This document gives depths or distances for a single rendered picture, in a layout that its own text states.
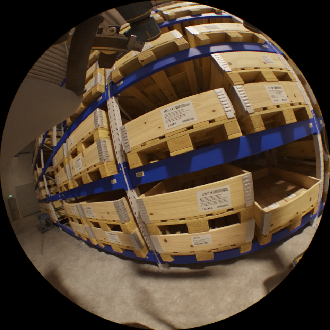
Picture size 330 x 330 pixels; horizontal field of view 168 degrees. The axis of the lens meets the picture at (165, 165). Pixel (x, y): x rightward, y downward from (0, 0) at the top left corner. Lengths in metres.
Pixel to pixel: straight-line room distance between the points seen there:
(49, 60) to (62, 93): 8.01
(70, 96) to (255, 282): 1.39
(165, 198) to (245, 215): 0.56
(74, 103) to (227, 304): 1.29
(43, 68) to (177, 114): 8.24
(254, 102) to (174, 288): 1.64
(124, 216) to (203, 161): 0.78
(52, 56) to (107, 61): 7.44
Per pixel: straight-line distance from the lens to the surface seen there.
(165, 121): 0.74
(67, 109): 0.16
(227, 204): 0.75
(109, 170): 1.01
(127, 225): 1.08
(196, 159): 0.73
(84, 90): 0.20
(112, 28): 0.38
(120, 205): 1.01
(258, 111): 0.84
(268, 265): 1.37
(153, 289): 1.37
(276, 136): 0.95
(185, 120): 0.71
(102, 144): 1.05
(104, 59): 0.44
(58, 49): 7.73
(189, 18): 1.96
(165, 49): 1.26
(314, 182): 1.49
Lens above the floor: 1.14
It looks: level
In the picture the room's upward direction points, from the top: 16 degrees counter-clockwise
